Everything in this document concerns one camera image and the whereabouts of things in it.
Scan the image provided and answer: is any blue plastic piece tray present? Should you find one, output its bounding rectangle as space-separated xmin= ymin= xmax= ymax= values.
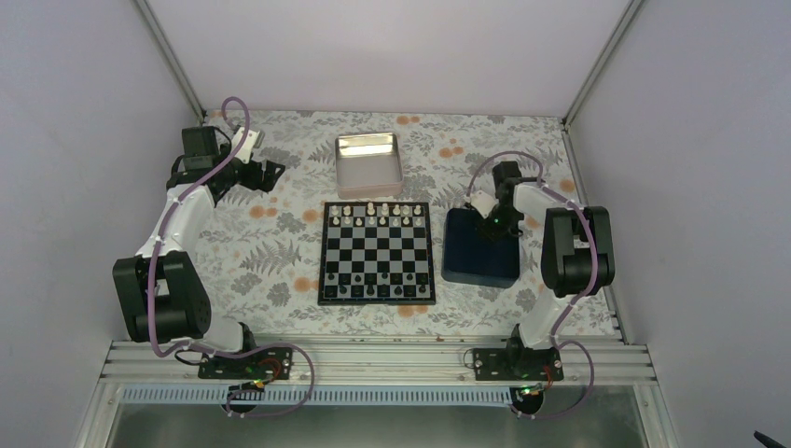
xmin=441 ymin=208 xmax=521 ymax=288

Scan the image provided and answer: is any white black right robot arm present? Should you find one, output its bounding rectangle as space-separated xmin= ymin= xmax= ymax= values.
xmin=479 ymin=161 xmax=614 ymax=380

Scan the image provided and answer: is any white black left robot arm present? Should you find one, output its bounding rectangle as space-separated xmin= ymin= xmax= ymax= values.
xmin=112 ymin=126 xmax=285 ymax=378

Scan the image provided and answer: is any black chess piece row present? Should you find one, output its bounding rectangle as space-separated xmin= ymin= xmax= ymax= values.
xmin=322 ymin=273 xmax=433 ymax=300

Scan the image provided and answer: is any black silver chess board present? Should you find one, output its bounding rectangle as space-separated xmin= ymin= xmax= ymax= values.
xmin=317 ymin=202 xmax=437 ymax=306

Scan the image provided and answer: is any floral patterned table mat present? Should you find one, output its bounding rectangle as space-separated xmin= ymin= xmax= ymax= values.
xmin=179 ymin=109 xmax=619 ymax=340

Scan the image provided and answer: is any pink metal tin box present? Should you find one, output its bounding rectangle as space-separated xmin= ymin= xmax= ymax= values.
xmin=334 ymin=133 xmax=404 ymax=200

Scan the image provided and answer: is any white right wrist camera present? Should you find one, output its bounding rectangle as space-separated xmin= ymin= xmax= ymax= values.
xmin=467 ymin=190 xmax=498 ymax=218

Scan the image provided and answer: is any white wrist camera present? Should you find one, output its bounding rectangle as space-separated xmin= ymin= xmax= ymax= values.
xmin=231 ymin=127 xmax=264 ymax=164
xmin=467 ymin=190 xmax=498 ymax=218

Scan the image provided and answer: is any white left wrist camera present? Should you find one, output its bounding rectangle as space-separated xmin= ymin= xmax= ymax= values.
xmin=231 ymin=127 xmax=264 ymax=164

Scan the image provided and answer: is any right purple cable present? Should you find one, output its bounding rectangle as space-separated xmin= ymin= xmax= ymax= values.
xmin=466 ymin=150 xmax=601 ymax=420

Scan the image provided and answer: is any purple cable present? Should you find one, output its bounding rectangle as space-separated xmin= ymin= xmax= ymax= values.
xmin=466 ymin=150 xmax=601 ymax=420
xmin=146 ymin=96 xmax=316 ymax=419

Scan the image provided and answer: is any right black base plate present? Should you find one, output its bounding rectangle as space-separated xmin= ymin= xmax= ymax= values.
xmin=472 ymin=348 xmax=564 ymax=382

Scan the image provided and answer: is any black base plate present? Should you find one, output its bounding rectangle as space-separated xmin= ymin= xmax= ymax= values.
xmin=472 ymin=348 xmax=564 ymax=382
xmin=198 ymin=347 xmax=293 ymax=382

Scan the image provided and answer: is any aluminium rail frame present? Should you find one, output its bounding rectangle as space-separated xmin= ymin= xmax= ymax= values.
xmin=100 ymin=339 xmax=658 ymax=386

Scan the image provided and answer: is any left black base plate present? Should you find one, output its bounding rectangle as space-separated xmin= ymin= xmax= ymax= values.
xmin=198 ymin=347 xmax=293 ymax=382

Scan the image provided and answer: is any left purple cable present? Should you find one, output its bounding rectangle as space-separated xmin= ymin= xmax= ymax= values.
xmin=146 ymin=96 xmax=316 ymax=419

